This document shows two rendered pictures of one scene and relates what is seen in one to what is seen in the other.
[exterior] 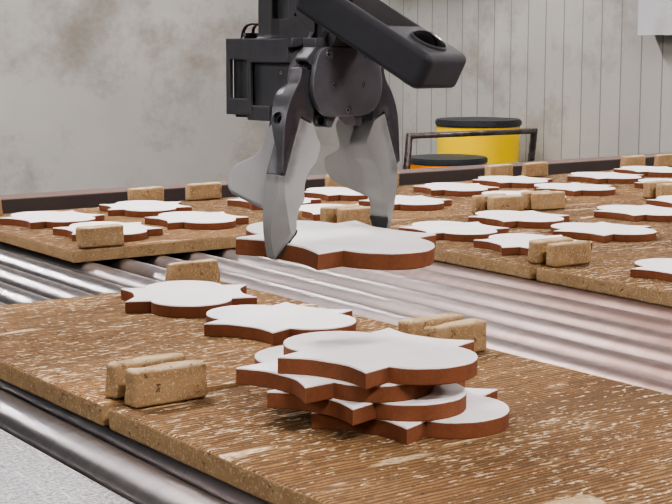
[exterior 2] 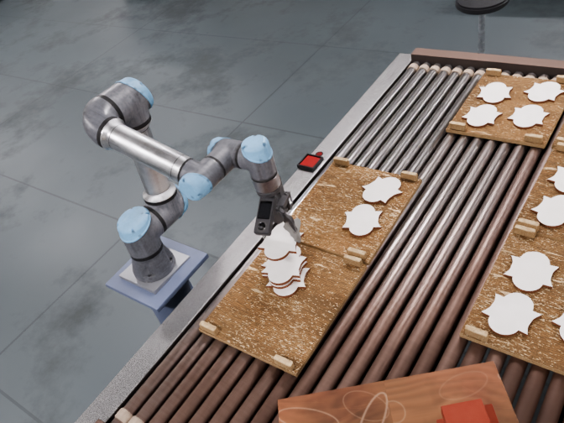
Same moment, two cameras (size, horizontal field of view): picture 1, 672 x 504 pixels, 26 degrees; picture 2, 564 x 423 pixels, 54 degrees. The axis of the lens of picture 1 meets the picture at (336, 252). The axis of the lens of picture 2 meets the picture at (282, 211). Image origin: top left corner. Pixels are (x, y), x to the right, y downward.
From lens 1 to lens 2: 176 cm
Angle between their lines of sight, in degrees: 77
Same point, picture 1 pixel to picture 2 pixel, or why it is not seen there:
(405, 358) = (275, 272)
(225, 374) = (309, 237)
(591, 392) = (326, 300)
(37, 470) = (249, 242)
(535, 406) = (308, 295)
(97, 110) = not seen: outside the picture
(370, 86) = (279, 218)
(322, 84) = not seen: hidden behind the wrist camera
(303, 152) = not seen: hidden behind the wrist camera
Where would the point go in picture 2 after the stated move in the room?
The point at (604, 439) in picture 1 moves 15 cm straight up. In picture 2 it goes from (285, 315) to (274, 282)
